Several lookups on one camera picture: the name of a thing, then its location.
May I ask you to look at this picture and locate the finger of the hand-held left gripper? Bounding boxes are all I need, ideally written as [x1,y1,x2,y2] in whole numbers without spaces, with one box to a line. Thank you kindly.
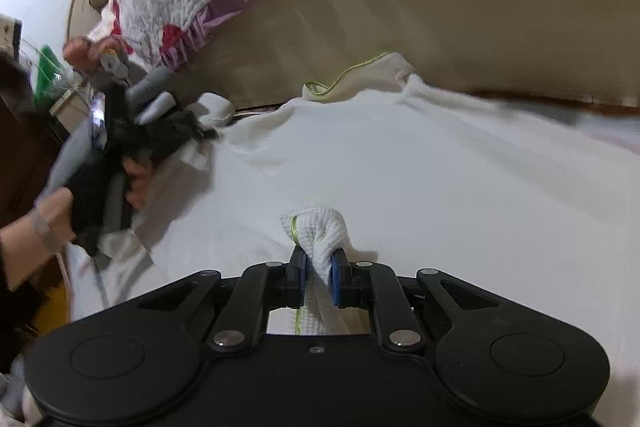
[165,109,222,148]

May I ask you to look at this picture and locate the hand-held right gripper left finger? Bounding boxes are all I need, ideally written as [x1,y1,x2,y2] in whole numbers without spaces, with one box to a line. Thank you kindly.
[137,247,308,351]

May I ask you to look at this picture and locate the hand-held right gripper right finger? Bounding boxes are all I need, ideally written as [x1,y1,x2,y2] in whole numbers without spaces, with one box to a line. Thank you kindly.
[329,249,502,351]

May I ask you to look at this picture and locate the white cardigan green trim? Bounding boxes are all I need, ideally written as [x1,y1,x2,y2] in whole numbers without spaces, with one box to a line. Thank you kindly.
[130,52,631,338]

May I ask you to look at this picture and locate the person's left hand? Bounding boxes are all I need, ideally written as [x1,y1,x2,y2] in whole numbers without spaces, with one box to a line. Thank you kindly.
[64,156,154,254]

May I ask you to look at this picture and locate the white folded garment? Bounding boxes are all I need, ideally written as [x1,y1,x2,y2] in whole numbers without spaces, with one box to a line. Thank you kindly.
[97,139,216,268]

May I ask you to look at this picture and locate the grey plush rabbit toy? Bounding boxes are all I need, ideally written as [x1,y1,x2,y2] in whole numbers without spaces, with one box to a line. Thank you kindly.
[62,36,236,128]

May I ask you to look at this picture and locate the cream bedside cabinet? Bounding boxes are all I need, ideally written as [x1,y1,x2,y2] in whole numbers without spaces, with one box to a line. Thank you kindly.
[47,87,96,148]

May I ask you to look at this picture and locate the green plastic bag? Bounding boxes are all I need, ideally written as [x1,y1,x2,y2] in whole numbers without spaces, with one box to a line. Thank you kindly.
[30,44,76,108]

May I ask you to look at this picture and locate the geometric patterned sheet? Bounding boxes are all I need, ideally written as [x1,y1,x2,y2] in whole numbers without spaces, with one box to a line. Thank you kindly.
[0,13,23,58]

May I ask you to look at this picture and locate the beige bed base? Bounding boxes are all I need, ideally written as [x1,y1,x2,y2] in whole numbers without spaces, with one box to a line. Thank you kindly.
[170,0,640,112]

